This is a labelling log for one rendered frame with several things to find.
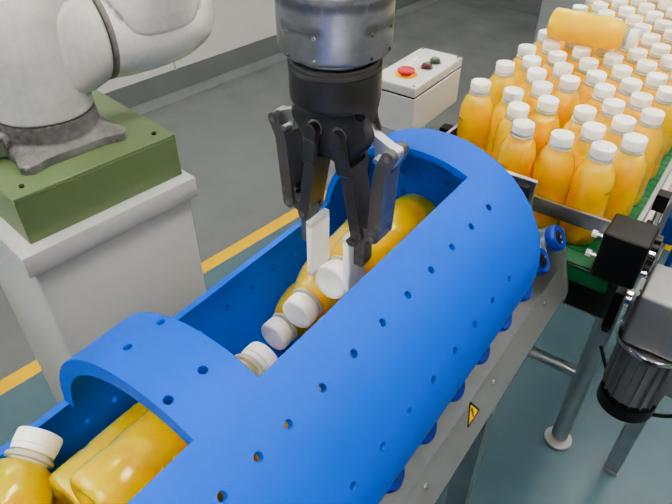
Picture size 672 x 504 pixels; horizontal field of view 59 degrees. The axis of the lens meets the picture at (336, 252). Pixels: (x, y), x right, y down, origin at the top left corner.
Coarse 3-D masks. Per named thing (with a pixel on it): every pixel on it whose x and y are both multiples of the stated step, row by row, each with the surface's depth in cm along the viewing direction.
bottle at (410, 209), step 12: (396, 204) 69; (408, 204) 70; (420, 204) 70; (432, 204) 71; (396, 216) 67; (408, 216) 68; (420, 216) 69; (396, 228) 65; (408, 228) 66; (384, 240) 63; (396, 240) 64; (336, 252) 62; (372, 252) 62; (384, 252) 63; (372, 264) 62
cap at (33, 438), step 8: (16, 432) 50; (24, 432) 50; (32, 432) 50; (40, 432) 50; (48, 432) 50; (16, 440) 50; (24, 440) 49; (32, 440) 49; (40, 440) 50; (48, 440) 50; (56, 440) 51; (32, 448) 49; (40, 448) 49; (48, 448) 50; (56, 448) 51
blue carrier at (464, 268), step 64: (448, 192) 74; (512, 192) 67; (256, 256) 72; (448, 256) 58; (512, 256) 65; (128, 320) 50; (192, 320) 66; (256, 320) 74; (320, 320) 48; (384, 320) 51; (448, 320) 56; (64, 384) 52; (128, 384) 41; (192, 384) 42; (256, 384) 43; (320, 384) 46; (384, 384) 49; (448, 384) 57; (0, 448) 51; (64, 448) 56; (192, 448) 39; (256, 448) 41; (320, 448) 43; (384, 448) 49
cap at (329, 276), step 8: (328, 264) 60; (336, 264) 60; (320, 272) 61; (328, 272) 60; (336, 272) 59; (320, 280) 61; (328, 280) 61; (336, 280) 60; (320, 288) 62; (328, 288) 61; (336, 288) 60; (328, 296) 62; (336, 296) 61
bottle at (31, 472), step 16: (16, 448) 49; (0, 464) 48; (16, 464) 48; (32, 464) 48; (48, 464) 50; (0, 480) 46; (16, 480) 47; (32, 480) 47; (0, 496) 45; (16, 496) 46; (32, 496) 47; (48, 496) 48
